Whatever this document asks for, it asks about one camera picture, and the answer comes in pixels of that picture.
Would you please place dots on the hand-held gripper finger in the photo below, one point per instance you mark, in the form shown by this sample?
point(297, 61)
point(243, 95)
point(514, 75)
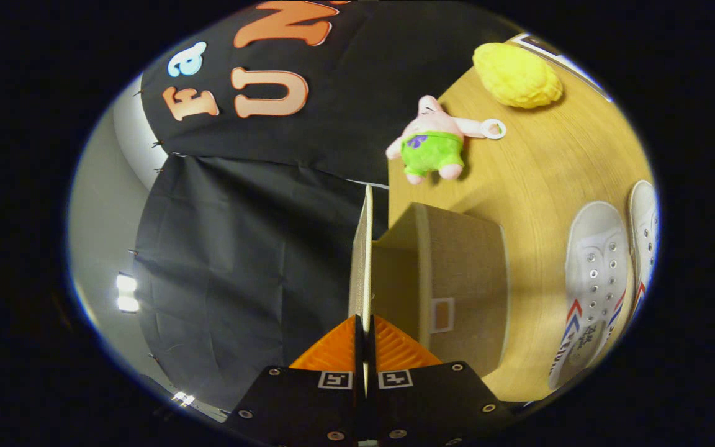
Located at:
point(359, 366)
point(371, 366)

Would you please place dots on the beige fabric storage box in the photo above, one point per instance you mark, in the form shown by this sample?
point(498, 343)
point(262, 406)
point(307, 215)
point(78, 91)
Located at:
point(457, 279)

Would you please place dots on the white canvas shoe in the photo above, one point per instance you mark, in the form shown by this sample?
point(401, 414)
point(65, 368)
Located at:
point(593, 267)
point(644, 223)

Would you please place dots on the black backdrop cloth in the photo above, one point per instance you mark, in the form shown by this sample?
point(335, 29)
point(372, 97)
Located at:
point(239, 248)

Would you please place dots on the ceiling light panel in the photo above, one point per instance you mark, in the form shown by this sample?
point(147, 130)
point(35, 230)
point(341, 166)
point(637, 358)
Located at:
point(182, 398)
point(126, 292)

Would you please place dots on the pink starfish plush toy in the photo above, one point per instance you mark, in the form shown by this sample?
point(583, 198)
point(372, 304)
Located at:
point(432, 149)

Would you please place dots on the yellow textured plush toy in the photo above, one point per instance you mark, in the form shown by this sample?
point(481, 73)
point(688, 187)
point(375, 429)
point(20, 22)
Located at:
point(516, 74)

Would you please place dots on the white book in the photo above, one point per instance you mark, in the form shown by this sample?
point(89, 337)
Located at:
point(584, 73)

